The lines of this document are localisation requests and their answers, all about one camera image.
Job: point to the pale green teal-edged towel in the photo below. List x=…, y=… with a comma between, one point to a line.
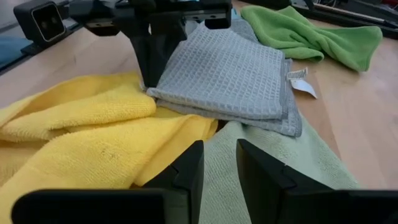
x=224, y=174

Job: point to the grey waffle weave towel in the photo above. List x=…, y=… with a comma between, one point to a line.
x=224, y=77

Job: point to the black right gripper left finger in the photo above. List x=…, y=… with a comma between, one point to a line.
x=186, y=193

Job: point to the black table-level camera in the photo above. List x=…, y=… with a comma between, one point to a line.
x=40, y=21

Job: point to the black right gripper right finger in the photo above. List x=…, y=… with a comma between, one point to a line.
x=258, y=186

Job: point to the bright green microfiber towel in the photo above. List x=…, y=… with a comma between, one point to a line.
x=311, y=40

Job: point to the grey ribbed microfiber towel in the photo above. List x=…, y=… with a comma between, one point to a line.
x=244, y=31

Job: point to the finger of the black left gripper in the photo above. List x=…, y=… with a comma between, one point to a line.
x=169, y=43
x=149, y=62

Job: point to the yellow microfiber towel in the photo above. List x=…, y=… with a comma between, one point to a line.
x=77, y=149

